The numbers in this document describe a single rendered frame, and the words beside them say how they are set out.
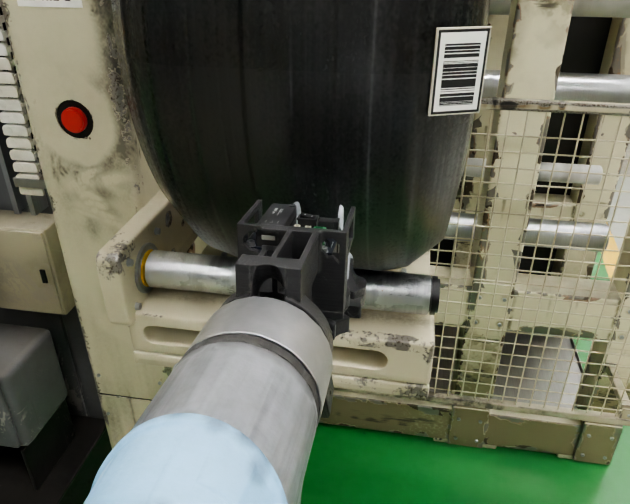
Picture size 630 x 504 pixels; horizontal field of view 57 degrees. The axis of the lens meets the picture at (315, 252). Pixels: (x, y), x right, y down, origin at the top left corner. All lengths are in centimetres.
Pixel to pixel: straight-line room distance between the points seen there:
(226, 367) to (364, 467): 141
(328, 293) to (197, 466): 19
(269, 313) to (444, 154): 23
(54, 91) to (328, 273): 47
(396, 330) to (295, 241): 32
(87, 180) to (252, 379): 56
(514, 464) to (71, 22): 147
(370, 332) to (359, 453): 104
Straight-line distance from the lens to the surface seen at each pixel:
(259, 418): 24
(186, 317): 69
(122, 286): 68
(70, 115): 74
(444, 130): 46
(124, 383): 95
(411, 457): 168
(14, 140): 82
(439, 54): 43
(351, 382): 69
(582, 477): 177
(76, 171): 78
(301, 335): 29
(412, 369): 67
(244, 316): 29
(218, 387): 24
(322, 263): 37
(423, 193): 48
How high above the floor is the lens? 127
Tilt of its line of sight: 30 degrees down
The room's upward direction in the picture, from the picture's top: straight up
